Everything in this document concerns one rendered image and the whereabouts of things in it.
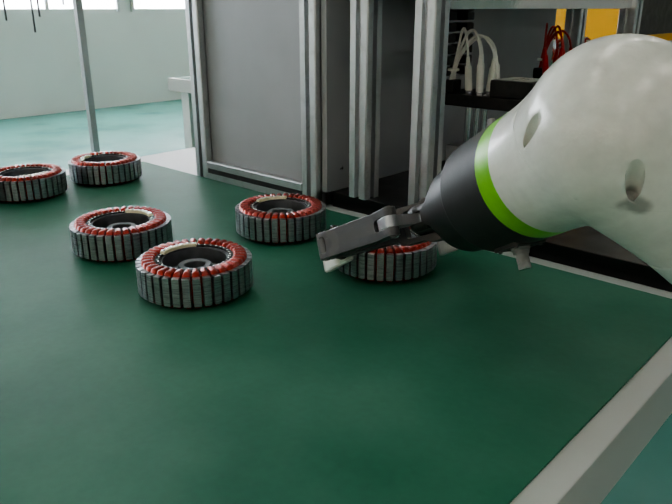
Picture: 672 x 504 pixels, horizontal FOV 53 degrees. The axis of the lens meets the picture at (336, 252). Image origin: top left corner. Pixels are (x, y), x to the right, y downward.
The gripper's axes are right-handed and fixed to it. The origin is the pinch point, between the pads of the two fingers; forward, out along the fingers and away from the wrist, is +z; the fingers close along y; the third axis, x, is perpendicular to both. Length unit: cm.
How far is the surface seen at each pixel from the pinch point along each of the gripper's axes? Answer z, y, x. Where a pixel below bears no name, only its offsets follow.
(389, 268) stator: -3.8, -2.1, -2.6
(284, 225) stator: 9.1, -8.2, 5.6
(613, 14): 234, 287, 157
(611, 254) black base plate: -8.4, 21.3, -5.1
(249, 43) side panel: 24.1, -4.1, 36.1
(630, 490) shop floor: 64, 76, -52
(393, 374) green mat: -16.6, -9.4, -12.2
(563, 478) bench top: -29.0, -5.1, -19.5
